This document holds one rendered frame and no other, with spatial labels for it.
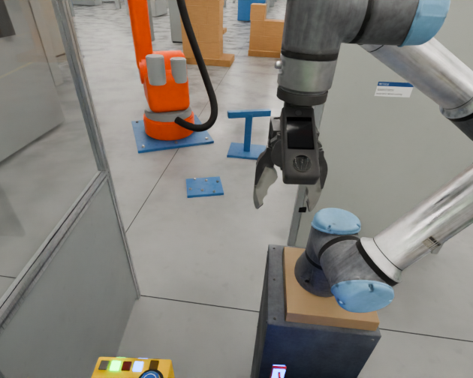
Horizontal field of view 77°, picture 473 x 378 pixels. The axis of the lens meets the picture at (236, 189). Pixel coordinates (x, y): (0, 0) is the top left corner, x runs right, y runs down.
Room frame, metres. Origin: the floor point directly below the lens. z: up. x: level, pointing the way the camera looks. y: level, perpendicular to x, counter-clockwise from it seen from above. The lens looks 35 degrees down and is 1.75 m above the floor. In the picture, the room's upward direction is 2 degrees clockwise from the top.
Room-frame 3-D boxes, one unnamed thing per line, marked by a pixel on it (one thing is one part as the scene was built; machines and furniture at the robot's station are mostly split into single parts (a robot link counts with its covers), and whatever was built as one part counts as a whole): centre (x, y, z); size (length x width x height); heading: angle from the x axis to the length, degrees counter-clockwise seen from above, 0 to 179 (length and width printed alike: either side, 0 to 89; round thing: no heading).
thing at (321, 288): (0.58, -0.26, 1.09); 0.15 x 0.15 x 0.10
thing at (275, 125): (0.44, -0.09, 1.57); 0.09 x 0.08 x 0.12; 0
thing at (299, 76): (0.43, -0.09, 1.65); 0.08 x 0.08 x 0.05
